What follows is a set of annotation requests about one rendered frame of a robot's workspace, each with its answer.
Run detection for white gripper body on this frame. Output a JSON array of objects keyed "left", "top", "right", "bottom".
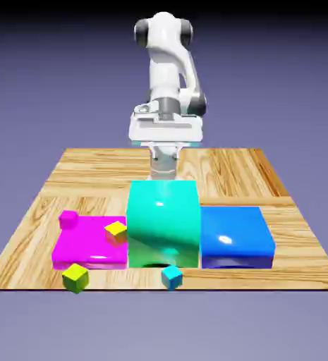
[{"left": 128, "top": 111, "right": 204, "bottom": 148}]

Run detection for small yellow cube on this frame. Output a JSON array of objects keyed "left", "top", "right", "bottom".
[{"left": 104, "top": 220, "right": 128, "bottom": 247}]

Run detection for small magenta cube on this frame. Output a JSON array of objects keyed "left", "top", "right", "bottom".
[{"left": 58, "top": 209, "right": 79, "bottom": 230}]

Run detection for small cyan cube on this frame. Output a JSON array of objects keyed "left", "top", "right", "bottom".
[{"left": 160, "top": 264, "right": 184, "bottom": 291}]

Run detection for small yellow-green cube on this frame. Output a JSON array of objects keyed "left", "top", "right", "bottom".
[{"left": 61, "top": 262, "right": 90, "bottom": 295}]

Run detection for large teal box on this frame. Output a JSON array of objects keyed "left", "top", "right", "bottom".
[{"left": 126, "top": 179, "right": 201, "bottom": 269}]

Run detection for large blue box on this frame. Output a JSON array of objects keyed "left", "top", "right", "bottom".
[{"left": 199, "top": 205, "right": 277, "bottom": 269}]

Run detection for large magenta box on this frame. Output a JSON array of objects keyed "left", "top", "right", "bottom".
[{"left": 51, "top": 215, "right": 129, "bottom": 271}]

